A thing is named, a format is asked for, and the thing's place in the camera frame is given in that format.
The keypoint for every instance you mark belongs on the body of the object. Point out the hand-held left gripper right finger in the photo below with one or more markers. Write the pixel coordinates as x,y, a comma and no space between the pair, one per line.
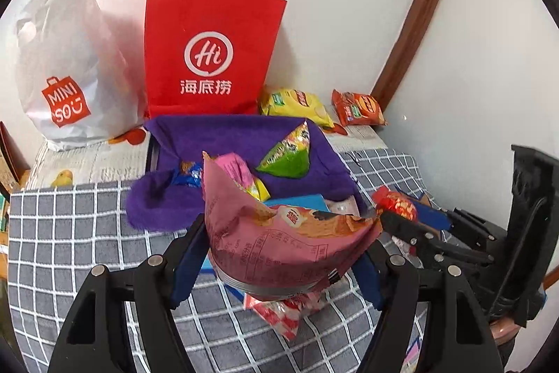
371,285

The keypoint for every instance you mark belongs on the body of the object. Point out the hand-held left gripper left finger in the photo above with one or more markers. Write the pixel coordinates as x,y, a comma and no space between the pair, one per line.
190,263

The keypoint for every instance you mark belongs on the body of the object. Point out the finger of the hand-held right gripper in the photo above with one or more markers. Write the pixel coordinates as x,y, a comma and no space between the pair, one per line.
432,215
406,231

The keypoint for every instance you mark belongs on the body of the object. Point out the red snack packet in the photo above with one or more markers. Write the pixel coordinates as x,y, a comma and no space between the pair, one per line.
393,202

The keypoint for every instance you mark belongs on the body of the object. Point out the pale pink peach packet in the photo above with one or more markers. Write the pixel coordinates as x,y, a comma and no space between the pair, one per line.
343,207

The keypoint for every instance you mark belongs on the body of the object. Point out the small blue snack packet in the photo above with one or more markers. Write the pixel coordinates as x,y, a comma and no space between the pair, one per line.
187,176

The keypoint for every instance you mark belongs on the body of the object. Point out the pink snack bag silver band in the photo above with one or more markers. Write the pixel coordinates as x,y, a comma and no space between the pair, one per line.
284,250

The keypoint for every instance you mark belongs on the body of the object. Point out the pink strawberry snack packet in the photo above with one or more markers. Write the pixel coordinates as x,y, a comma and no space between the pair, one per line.
279,312

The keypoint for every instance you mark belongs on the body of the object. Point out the small yellow candy packet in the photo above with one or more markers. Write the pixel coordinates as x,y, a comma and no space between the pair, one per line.
260,189

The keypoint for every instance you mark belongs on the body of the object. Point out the magenta snack packet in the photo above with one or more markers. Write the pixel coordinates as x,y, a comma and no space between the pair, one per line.
231,167

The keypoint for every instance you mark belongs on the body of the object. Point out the purple towel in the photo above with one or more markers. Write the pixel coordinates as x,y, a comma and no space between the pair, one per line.
196,137

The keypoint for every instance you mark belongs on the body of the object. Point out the green triangular snack packet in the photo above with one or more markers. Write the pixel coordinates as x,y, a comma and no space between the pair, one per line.
284,159

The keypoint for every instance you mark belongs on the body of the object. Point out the person's right hand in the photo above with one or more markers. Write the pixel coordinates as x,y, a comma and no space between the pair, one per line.
504,328

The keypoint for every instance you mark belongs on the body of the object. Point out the blue cardboard box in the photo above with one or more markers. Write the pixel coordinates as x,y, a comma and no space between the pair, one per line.
301,200

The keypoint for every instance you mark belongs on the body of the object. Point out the grey checked blanket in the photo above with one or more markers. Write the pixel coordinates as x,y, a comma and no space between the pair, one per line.
65,224

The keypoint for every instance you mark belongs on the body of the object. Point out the orange chip bag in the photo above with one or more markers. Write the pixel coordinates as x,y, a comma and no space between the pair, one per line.
358,106

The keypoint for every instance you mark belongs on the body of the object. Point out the yellow chip bag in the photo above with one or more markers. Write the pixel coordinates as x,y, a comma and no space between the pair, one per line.
297,104

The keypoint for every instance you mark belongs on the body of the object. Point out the patterned hardcover book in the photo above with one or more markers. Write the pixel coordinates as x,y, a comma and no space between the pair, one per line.
11,163

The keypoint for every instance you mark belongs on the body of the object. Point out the red paper bag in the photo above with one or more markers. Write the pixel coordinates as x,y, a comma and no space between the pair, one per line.
209,28

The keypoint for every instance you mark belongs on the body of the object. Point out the white plastic bag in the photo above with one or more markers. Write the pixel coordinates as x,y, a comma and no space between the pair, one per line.
65,49

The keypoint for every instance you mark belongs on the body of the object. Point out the brown wooden door frame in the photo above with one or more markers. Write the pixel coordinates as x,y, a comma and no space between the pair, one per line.
419,19

